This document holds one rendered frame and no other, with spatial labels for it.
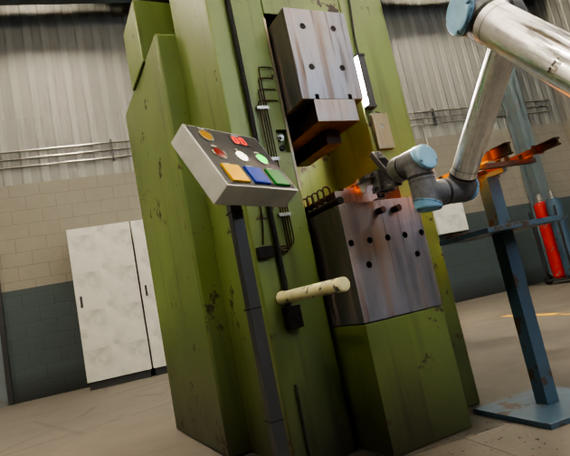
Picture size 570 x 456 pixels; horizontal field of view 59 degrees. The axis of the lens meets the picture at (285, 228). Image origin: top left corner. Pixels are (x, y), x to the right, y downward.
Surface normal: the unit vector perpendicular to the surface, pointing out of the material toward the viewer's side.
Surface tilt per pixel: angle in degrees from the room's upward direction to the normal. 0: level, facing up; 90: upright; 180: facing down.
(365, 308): 90
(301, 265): 90
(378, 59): 90
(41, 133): 90
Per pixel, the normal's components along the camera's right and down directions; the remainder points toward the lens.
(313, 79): 0.43, -0.22
